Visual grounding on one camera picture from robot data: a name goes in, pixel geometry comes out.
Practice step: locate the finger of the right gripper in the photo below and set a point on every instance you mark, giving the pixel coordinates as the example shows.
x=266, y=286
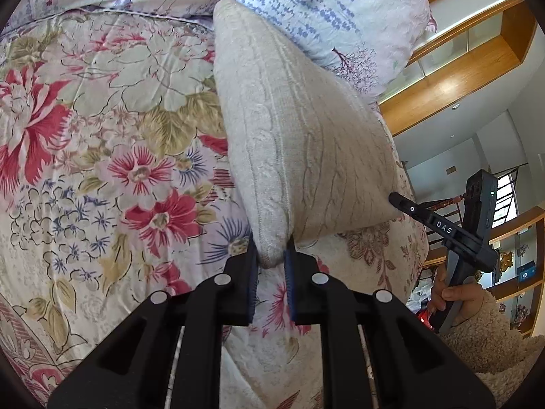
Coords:
x=480, y=202
x=419, y=213

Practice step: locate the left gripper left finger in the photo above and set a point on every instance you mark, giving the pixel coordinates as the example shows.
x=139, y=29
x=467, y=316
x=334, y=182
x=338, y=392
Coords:
x=167, y=352

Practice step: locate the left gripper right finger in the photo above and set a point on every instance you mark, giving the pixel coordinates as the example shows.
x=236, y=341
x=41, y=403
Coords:
x=375, y=352

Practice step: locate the beige cable-knit sweater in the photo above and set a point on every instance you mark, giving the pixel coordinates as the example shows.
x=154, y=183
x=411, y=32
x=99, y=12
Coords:
x=308, y=156

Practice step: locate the person right hand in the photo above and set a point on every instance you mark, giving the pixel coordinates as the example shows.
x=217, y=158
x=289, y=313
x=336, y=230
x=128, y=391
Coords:
x=470, y=295

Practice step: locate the wooden shelf with items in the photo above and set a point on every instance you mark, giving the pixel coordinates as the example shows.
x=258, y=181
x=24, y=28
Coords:
x=519, y=287

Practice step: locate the cream fleece right sleeve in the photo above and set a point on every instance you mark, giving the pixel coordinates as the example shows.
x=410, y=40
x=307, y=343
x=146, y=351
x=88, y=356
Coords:
x=497, y=353

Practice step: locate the wooden glass-panel headboard cabinet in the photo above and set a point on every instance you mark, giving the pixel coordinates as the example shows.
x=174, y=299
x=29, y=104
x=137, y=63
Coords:
x=476, y=42

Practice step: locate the floral quilt bedspread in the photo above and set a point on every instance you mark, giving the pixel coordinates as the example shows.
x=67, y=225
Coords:
x=116, y=183

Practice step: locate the blue pink floral right pillow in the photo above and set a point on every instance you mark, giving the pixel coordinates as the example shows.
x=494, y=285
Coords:
x=368, y=43

